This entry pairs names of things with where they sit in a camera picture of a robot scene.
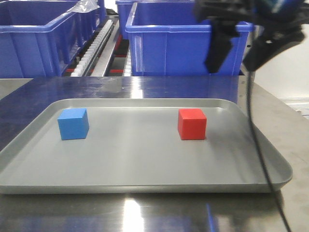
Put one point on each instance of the blue cube block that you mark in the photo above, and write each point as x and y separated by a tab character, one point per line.
73	123

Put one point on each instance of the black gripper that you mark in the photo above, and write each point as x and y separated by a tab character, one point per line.
274	14

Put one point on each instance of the grey plastic tray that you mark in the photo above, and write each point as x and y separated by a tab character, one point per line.
133	145

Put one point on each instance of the red cube block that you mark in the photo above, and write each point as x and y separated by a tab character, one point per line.
192	124

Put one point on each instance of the blue bin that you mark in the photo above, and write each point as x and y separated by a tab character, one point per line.
38	38
165	39

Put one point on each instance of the blue bin front right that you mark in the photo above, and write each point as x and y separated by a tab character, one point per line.
165	39

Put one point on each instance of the clear plastic bag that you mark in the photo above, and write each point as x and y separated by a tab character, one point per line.
84	6

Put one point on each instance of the blue bin front left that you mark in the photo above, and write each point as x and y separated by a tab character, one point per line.
38	38

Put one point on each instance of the grey perforated shelf upright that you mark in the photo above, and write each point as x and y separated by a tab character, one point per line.
251	36

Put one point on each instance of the white roller conveyor track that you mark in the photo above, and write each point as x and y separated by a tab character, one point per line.
87	61

